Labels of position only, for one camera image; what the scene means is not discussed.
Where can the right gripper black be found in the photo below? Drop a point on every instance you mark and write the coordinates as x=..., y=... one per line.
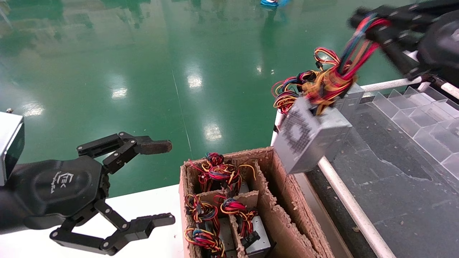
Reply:
x=443, y=46

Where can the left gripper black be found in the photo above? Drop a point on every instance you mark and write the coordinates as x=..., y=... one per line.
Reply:
x=57, y=186

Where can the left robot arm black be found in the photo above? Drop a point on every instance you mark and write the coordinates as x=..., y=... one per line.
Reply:
x=7, y=211

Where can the white side table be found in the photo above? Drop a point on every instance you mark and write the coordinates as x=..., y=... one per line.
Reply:
x=412, y=55

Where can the white cross tube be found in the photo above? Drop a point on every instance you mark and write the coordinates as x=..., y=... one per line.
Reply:
x=391, y=85

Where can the black tube joint clamp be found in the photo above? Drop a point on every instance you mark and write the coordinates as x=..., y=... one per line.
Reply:
x=434, y=80

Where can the white tube stub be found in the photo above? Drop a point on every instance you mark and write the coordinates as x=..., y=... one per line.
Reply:
x=451, y=89

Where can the clear acrylic divider tray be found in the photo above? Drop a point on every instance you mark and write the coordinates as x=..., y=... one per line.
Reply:
x=423, y=125

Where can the blue round object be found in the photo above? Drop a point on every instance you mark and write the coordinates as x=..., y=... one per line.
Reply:
x=272, y=3

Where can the brown cardboard box with dividers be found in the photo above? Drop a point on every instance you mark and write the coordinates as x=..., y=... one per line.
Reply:
x=283, y=200

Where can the short white upright tube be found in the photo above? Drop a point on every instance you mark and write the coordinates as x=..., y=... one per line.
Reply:
x=275, y=136

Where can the black conveyor mat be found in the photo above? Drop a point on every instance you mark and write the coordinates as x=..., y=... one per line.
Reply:
x=394, y=179

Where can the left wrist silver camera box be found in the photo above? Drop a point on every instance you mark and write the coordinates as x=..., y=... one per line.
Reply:
x=9, y=143

